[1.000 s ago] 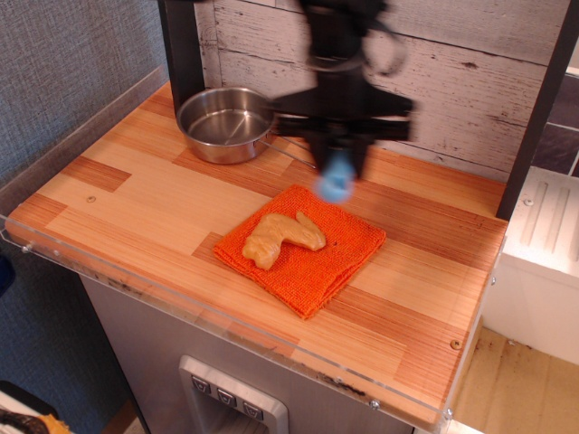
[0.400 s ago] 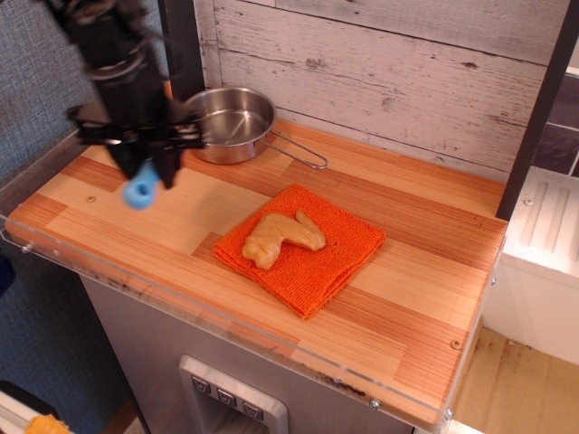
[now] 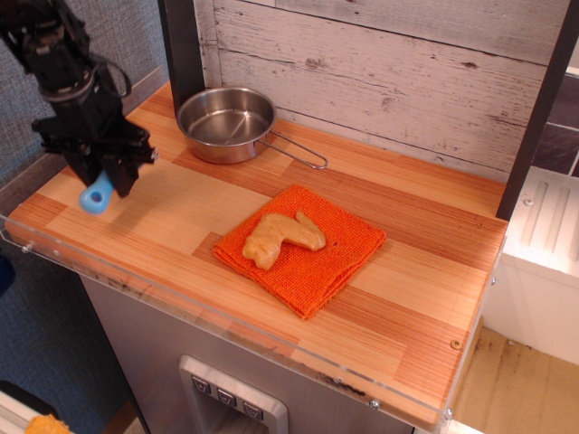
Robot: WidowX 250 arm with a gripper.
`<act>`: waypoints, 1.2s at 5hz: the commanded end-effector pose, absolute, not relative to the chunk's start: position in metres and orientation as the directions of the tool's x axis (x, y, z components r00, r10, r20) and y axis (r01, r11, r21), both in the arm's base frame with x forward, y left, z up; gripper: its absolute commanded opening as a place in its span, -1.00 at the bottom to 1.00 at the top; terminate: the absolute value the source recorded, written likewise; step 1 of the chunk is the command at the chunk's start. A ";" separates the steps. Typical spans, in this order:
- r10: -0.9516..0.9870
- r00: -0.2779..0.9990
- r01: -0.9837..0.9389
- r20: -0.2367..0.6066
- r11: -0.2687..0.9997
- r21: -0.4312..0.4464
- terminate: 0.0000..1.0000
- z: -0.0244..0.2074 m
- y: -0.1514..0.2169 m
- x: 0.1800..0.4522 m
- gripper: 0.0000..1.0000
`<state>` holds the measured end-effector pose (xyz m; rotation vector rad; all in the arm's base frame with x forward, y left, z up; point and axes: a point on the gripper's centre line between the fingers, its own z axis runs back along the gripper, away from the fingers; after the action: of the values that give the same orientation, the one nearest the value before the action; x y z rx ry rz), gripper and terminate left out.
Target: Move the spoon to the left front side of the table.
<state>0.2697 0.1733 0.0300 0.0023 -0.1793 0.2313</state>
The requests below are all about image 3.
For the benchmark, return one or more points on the dark vertical post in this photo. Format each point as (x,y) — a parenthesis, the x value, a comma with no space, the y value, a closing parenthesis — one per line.
(546,97)
(183,50)

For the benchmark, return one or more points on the silver dispenser panel with buttons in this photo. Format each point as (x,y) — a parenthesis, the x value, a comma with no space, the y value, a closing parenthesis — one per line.
(219,401)

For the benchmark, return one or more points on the stainless steel pot with handle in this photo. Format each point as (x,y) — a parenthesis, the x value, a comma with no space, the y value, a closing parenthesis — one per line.
(227,126)

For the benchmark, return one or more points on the yellow object at bottom left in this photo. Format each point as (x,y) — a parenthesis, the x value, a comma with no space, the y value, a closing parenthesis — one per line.
(46,424)

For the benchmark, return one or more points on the dark vertical post left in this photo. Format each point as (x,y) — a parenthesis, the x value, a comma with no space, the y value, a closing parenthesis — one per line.
(183,50)

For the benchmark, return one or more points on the grey toy fridge cabinet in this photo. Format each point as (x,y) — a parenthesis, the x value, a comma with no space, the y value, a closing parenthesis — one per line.
(149,341)

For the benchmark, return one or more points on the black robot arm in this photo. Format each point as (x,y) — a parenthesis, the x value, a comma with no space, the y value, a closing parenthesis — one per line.
(51,43)

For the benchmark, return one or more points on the dark vertical post right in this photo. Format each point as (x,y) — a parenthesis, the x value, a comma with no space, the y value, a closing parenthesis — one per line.
(546,97)

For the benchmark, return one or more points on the clear acrylic table guard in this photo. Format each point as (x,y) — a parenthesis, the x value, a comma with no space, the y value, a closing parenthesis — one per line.
(406,366)

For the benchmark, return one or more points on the blue and grey toy spoon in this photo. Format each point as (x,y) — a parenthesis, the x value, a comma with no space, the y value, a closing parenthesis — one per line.
(96,197)

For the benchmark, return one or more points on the tan toy chicken piece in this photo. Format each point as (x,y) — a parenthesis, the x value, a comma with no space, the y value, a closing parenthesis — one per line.
(263,245)

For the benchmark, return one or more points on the white toy sink unit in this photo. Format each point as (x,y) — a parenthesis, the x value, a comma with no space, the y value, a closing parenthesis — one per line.
(533,296)

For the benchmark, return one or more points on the orange folded cloth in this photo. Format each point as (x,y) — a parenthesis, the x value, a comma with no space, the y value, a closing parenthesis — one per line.
(305,280)

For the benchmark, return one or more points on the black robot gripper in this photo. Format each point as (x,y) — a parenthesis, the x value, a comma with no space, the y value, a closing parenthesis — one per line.
(88,121)

